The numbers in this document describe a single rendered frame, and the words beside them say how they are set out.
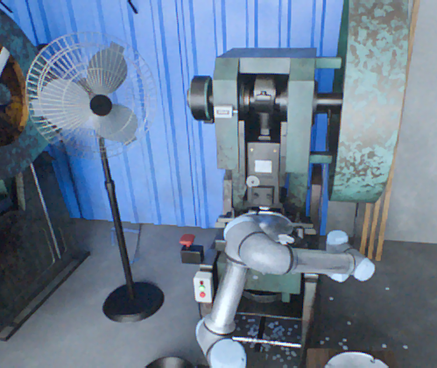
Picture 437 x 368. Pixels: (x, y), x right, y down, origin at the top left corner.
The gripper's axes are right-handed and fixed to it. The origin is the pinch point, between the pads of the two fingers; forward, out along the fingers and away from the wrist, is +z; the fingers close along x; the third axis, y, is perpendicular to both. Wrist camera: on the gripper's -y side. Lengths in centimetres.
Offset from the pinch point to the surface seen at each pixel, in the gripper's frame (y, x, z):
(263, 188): -1.1, -19.0, 13.1
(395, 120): -6, -58, -41
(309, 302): -1.0, 27.6, -16.9
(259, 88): -3, -61, 17
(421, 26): -151, -74, 27
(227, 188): -14, -1, 55
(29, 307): 86, 75, 135
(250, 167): 0.2, -27.5, 19.6
